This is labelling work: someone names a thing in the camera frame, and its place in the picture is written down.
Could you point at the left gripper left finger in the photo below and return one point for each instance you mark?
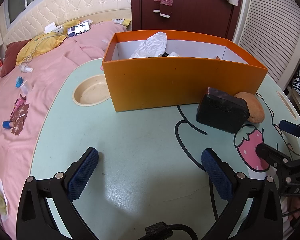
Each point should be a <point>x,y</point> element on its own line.
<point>35,219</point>

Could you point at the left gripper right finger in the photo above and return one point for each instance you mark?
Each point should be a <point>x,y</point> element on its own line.
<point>253,210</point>

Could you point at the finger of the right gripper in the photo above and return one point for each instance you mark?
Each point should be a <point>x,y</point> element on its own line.
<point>277,159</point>
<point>290,128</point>

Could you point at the tan plush toy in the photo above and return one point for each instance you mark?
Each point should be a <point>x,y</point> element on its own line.
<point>255,108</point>

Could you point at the black block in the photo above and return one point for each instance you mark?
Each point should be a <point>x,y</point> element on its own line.
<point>222,111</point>

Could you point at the white plastic bag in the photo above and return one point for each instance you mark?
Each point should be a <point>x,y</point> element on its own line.
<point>154,46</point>

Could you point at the snowman keychain toy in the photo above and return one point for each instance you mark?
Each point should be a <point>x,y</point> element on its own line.
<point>173,54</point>

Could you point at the person right hand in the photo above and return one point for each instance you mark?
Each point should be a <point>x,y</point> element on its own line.
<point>290,207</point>

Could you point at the brown cards on bed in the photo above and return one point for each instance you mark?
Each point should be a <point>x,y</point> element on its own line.
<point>19,114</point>

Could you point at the white louvered wardrobe door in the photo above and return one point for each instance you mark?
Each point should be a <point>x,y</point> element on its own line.
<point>270,31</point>

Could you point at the pink bed quilt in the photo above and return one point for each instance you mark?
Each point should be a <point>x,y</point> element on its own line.
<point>49,72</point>

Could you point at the blue small toy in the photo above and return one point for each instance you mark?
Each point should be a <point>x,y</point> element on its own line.
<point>19,82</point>

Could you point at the orange cardboard box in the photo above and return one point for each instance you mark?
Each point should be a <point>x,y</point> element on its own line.
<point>205,61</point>

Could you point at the dark red pillow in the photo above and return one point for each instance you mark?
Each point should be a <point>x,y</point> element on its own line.
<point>11,53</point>

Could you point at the dark red wooden door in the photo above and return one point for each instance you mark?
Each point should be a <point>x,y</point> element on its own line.
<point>212,17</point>

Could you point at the yellow pillow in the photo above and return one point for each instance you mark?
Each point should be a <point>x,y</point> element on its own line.
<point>43,43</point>

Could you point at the patterned phone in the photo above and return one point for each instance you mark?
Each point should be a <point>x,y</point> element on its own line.
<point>78,29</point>

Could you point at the cream padded headboard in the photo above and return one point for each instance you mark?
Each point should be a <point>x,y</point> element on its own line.
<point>40,13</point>

